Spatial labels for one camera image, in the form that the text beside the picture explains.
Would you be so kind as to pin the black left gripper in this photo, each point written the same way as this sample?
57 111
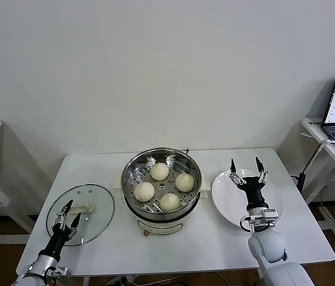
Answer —
55 241

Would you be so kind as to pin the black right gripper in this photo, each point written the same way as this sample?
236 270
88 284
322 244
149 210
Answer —
255 193

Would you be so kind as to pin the round glass lid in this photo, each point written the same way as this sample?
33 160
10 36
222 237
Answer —
98 220

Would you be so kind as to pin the white steamed baozi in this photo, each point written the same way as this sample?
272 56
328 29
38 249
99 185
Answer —
159 172
184 182
144 191
170 202

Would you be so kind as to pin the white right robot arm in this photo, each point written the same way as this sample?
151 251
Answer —
274 253

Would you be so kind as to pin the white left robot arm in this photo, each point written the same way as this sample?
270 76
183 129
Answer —
39 268

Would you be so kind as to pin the stainless steel steamer basket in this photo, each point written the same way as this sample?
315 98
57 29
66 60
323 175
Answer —
131 178

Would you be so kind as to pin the white round plate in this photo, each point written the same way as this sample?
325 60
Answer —
226 199

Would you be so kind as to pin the white power strip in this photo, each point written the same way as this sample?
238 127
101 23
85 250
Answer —
122 280

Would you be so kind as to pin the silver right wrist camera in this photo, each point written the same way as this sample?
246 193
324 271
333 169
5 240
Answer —
264 220

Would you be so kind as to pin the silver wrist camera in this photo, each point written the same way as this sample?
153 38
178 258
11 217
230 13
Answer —
60 272
264 220

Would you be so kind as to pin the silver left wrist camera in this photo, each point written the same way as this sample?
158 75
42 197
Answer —
60 272

